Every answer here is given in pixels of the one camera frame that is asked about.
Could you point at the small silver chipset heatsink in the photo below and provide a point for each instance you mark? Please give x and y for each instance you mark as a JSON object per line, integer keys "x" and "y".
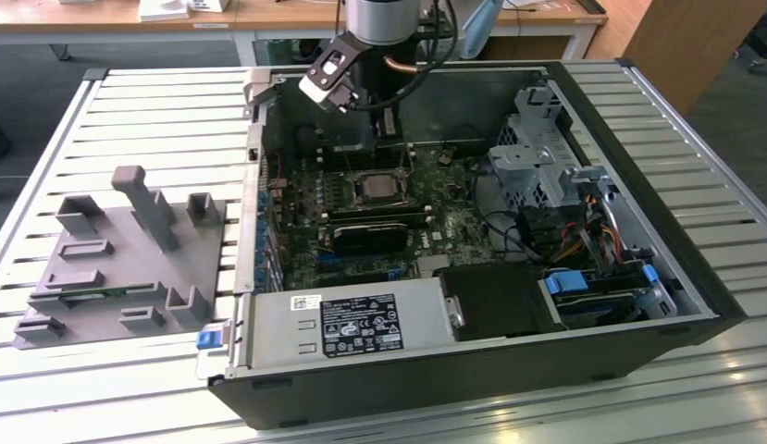
{"x": 432, "y": 266}

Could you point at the blue case latch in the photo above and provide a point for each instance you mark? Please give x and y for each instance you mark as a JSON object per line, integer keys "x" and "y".
{"x": 210, "y": 340}

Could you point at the black installed RAM stick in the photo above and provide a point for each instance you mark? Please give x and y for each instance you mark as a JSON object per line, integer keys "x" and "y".
{"x": 370, "y": 213}

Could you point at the CPU socket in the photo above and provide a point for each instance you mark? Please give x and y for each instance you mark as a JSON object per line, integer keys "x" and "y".
{"x": 406, "y": 192}

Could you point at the wooden desk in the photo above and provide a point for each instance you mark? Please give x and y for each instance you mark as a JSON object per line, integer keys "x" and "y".
{"x": 99, "y": 18}

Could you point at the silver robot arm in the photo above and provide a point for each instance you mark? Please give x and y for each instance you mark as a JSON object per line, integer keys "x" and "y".
{"x": 382, "y": 23}

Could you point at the silver metal drive cage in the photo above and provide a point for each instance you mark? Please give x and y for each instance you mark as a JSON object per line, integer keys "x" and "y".
{"x": 525, "y": 157}

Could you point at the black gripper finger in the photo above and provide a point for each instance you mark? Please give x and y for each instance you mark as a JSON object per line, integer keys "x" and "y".
{"x": 378, "y": 122}

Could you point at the silver power supply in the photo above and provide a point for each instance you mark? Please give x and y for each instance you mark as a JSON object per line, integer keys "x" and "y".
{"x": 271, "y": 324}

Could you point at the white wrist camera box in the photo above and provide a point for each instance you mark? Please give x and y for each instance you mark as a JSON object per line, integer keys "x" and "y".
{"x": 323, "y": 78}

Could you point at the small blue clip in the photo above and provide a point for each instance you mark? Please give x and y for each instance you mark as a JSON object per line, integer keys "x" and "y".
{"x": 649, "y": 274}

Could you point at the blue disk carrier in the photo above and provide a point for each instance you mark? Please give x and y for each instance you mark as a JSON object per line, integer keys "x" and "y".
{"x": 568, "y": 282}

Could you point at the green RAM stick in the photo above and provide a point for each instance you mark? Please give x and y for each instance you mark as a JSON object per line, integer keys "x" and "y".
{"x": 118, "y": 292}

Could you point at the black plastic shroud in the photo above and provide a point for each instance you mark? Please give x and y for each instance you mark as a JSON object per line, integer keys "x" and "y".
{"x": 500, "y": 300}

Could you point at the green motherboard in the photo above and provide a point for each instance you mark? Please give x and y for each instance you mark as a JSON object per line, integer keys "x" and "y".
{"x": 445, "y": 194}

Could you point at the green storage crate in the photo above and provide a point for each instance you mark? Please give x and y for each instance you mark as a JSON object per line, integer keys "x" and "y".
{"x": 283, "y": 51}

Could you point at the black PC case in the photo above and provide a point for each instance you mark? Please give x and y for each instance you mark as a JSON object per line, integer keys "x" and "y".
{"x": 420, "y": 393}

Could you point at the silver CPU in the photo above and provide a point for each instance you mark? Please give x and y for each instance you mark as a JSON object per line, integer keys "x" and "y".
{"x": 378, "y": 186}

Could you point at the black RAM slot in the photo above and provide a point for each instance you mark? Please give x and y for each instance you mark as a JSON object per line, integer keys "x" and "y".
{"x": 351, "y": 159}

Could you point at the black graphics card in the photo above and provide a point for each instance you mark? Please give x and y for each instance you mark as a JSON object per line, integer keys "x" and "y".
{"x": 370, "y": 240}

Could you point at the white box with label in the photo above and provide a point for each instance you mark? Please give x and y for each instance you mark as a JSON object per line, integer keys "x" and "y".
{"x": 207, "y": 5}

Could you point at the grey plastic parts rack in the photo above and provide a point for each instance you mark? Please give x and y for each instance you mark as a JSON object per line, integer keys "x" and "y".
{"x": 135, "y": 259}

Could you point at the wooden cabinet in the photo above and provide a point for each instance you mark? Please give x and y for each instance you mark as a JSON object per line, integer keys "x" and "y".
{"x": 679, "y": 46}

